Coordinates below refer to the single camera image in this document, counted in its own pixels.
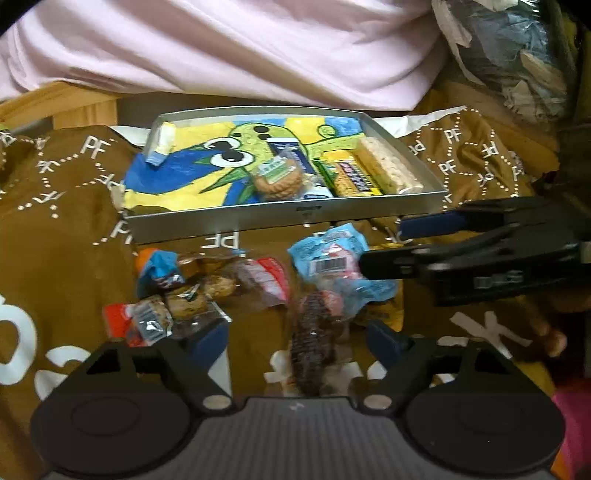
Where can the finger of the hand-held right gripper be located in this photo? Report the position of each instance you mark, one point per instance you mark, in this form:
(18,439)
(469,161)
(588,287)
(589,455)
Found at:
(392,264)
(429,225)

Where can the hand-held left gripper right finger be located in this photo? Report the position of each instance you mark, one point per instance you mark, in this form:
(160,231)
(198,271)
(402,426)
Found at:
(385,340)

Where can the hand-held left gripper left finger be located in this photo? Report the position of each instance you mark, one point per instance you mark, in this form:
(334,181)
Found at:
(210,344)

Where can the red-ended cookie packet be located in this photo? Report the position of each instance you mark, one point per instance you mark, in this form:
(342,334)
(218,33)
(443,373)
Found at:
(184,307)

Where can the light blue snack packet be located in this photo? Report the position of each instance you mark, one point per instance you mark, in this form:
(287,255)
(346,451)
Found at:
(323,256)

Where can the dark chocolate bar packet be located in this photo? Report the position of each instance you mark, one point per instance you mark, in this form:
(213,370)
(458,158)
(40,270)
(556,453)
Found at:
(314,341)

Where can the clear rice cracker packet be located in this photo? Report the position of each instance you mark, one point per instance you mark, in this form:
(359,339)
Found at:
(388,164)

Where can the clear red label packet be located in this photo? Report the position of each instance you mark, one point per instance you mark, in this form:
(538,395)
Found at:
(265,279)

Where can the blue-ended cookie packet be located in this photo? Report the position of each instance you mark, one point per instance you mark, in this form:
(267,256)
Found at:
(161,270)

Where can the yellow snack bar packet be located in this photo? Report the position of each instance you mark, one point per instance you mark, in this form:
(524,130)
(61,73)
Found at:
(351,177)

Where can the dark blue stick packet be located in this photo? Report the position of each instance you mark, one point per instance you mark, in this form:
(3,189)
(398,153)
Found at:
(318,189)

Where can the grey metal tray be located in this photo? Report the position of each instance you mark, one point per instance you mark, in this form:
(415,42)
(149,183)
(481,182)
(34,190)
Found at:
(231,221)

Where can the round biscuit packet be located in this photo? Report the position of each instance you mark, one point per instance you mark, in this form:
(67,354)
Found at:
(277,182)

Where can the person's right hand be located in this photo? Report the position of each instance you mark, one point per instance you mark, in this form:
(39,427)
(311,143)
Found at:
(547,330)

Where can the colourful cartoon towel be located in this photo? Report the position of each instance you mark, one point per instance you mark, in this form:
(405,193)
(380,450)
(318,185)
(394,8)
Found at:
(184,180)

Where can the brown printed blanket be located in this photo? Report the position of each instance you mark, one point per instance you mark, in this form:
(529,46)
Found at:
(55,258)

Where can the plastic bag of items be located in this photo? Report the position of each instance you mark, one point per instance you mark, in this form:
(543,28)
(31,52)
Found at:
(508,50)

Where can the pink bed sheet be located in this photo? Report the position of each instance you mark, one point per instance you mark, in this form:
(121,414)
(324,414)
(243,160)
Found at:
(231,46)

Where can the wooden bed frame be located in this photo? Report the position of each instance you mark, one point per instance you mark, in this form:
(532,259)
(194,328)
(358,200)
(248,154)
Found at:
(69,107)

